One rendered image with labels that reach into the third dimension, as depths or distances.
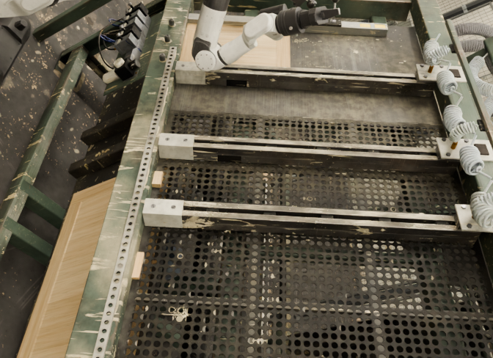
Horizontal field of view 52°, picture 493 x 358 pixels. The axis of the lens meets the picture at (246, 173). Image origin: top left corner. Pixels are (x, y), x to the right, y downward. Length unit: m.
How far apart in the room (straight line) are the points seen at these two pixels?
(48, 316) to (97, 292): 0.56
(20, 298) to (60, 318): 0.48
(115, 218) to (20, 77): 1.38
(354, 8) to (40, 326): 2.05
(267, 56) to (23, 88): 1.27
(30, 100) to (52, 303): 1.17
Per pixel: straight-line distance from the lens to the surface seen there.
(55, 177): 2.78
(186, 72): 2.17
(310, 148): 1.87
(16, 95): 2.82
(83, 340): 1.50
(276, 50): 2.38
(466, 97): 2.20
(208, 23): 1.89
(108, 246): 1.63
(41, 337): 2.06
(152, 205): 1.67
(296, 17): 1.80
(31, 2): 2.27
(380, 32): 2.59
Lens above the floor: 1.90
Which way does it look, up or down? 24 degrees down
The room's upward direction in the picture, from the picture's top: 71 degrees clockwise
